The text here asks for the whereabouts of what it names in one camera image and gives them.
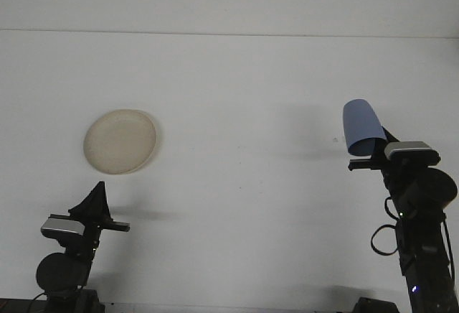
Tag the pale blue cup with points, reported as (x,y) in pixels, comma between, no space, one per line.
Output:
(360,122)

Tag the pale round plate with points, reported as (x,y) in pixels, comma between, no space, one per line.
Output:
(122,140)

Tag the dark robot platform edge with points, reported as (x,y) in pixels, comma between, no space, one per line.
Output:
(18,307)

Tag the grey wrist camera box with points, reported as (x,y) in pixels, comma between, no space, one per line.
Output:
(61,226)
(409,149)

